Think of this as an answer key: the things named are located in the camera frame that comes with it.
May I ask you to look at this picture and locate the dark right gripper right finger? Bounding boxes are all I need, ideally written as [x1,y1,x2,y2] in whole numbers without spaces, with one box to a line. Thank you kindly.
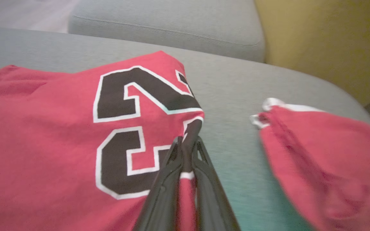
[193,136,241,231]

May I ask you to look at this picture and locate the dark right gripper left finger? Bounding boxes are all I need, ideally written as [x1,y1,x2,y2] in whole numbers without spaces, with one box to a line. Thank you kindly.
[133,136,184,231]

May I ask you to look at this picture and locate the red jersey with black number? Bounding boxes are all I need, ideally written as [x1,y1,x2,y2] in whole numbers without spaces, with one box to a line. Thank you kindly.
[0,50,205,231]

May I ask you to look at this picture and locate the large grey sofa ottoman cushion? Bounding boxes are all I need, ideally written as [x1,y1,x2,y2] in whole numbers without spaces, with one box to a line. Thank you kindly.
[0,26,370,231]

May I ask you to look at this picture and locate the red shorts with white trim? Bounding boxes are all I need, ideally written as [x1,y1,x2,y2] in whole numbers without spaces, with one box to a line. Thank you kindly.
[250,98,370,231]

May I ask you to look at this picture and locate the yellow sofa backrest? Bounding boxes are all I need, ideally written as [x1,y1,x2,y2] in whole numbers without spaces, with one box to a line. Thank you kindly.
[254,0,370,107]

